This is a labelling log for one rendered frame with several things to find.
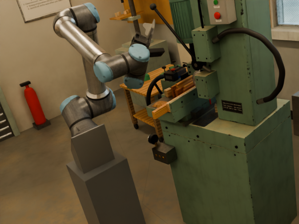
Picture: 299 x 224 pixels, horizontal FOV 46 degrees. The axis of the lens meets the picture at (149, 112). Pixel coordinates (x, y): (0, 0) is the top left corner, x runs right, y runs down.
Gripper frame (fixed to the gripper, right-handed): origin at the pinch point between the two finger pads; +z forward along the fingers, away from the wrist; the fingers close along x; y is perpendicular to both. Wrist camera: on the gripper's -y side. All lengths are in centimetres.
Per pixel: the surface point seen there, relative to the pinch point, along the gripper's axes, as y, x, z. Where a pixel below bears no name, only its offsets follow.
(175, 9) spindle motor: -8.2, -10.4, 9.4
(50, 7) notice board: 80, 211, 188
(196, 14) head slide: -17.1, -17.1, 4.2
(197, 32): -17.2, -20.7, -11.5
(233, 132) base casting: -52, 2, -41
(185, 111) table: -33.1, 19.6, -26.7
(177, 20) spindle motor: -11.6, -6.6, 6.5
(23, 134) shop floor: 61, 301, 57
